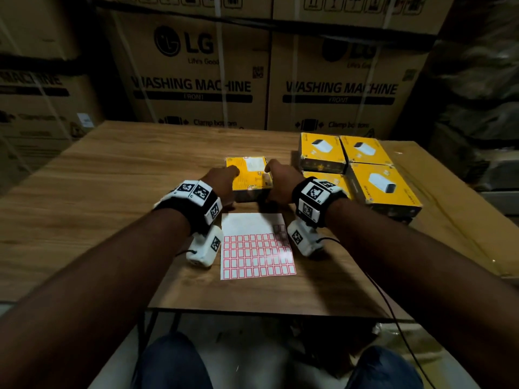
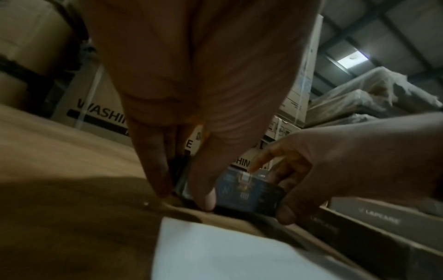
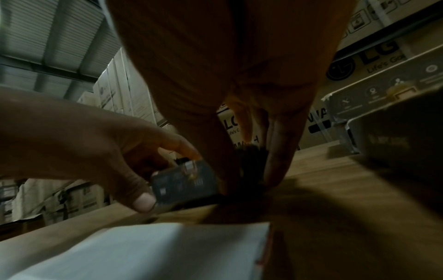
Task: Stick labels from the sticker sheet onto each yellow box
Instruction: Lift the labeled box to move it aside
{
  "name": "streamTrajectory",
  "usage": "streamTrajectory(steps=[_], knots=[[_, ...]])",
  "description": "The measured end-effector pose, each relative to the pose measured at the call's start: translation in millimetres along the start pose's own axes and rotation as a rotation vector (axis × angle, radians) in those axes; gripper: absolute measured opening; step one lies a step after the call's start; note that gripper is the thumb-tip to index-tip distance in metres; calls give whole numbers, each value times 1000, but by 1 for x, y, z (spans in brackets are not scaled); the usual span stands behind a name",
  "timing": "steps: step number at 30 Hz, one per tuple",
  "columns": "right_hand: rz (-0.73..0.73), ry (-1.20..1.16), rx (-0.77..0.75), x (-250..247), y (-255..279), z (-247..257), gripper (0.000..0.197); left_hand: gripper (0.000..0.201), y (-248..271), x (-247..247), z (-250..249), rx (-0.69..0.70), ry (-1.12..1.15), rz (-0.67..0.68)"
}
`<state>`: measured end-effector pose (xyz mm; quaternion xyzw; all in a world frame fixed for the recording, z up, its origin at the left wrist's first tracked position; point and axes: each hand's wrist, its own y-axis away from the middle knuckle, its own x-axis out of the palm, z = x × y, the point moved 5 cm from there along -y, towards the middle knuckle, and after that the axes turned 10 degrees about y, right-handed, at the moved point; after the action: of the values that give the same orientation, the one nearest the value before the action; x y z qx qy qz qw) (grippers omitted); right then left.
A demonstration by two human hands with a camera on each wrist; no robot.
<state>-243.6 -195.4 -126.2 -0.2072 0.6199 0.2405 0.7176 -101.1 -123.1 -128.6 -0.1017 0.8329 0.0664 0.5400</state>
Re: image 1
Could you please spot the person's right hand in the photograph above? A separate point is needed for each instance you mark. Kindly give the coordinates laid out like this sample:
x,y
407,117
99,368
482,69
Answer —
x,y
284,182

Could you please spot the person's left hand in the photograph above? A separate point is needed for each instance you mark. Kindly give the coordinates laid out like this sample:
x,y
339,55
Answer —
x,y
223,180

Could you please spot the sheet of red-bordered labels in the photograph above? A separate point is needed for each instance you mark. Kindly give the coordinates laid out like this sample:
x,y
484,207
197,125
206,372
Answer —
x,y
255,259

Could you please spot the person's right forearm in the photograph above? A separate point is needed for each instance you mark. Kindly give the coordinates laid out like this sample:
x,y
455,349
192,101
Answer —
x,y
425,271

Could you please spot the person's left forearm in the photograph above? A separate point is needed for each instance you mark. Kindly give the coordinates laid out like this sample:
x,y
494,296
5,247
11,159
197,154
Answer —
x,y
89,303

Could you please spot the person's left leg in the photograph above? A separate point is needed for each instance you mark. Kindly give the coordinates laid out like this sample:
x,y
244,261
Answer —
x,y
170,364

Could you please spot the person's leg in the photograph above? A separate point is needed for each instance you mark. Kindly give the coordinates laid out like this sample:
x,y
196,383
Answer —
x,y
383,370
170,364

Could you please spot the person's right leg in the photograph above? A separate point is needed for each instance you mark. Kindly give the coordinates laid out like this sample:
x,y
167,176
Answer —
x,y
383,370

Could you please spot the black wristband with marker tags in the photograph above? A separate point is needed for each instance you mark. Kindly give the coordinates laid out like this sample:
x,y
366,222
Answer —
x,y
320,206
182,212

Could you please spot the stack of large printed cartons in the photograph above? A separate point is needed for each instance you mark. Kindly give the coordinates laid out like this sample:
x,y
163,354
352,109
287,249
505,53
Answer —
x,y
186,109

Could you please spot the black stretch wrap band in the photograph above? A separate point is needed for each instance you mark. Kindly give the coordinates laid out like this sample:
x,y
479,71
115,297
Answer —
x,y
324,32
40,64

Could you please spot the flat brown cardboard sheet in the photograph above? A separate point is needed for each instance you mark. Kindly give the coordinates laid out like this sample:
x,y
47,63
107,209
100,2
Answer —
x,y
454,198

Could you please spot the plastic wrapped flat carton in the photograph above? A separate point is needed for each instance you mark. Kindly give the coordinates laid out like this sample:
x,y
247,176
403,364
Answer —
x,y
409,340

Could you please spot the plastic wrapped cardboard stack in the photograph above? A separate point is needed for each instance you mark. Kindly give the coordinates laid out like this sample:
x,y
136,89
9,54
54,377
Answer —
x,y
474,89

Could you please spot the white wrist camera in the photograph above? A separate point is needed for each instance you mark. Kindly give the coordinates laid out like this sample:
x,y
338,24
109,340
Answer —
x,y
202,249
304,239

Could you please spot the black metal table frame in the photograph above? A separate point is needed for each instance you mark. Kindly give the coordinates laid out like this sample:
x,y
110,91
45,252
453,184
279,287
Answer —
x,y
175,322

